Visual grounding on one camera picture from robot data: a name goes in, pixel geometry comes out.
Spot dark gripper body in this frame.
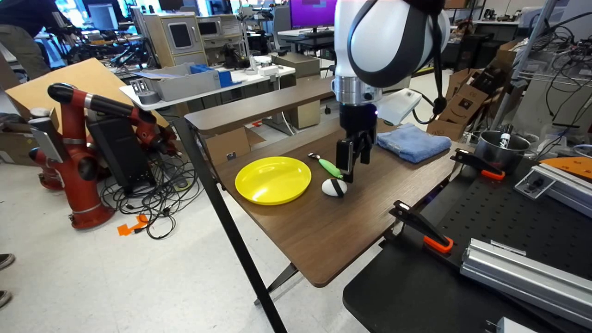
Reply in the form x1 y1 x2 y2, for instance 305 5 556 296
338 101 379 144

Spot black and white ball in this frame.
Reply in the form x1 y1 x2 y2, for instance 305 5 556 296
320 175 349 199

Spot yellow plastic plate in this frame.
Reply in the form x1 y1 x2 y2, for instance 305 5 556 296
233 155 314 207

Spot white flat panel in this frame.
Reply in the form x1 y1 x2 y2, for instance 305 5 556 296
375 87 423 127

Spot blue folded towel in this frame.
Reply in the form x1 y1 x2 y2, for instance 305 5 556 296
373 124 453 166

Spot open brown cardboard box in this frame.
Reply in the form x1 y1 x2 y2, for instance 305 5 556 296
425 66 495 140

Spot purple computer monitor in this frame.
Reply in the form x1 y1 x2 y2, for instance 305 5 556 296
286 0 340 31

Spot small cardboard box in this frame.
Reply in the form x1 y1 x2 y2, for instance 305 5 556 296
201 125 251 164

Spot steel cooking pot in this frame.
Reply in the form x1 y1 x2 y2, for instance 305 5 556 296
471 127 532 174

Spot small grey box device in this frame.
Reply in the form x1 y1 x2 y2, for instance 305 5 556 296
514 164 566 201

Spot silver aluminium extrusion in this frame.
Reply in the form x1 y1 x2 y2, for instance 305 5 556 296
458 236 592 329

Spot beige lab machine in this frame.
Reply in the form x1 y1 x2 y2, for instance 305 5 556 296
133 7 209 70

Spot orange flat board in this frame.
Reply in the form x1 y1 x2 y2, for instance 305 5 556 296
542 155 592 181

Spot red industrial robot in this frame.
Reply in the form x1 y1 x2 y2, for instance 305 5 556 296
25 81 181 231

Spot large flat cardboard sheet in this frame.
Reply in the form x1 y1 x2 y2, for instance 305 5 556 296
3 57 168 127

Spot green handled metal spoon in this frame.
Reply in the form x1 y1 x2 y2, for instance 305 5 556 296
307 151 345 181

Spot black clamp orange handle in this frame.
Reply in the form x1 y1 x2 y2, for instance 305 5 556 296
388 198 456 257
449 146 506 183

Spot black floor cables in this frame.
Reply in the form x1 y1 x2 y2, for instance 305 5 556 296
98 153 205 242

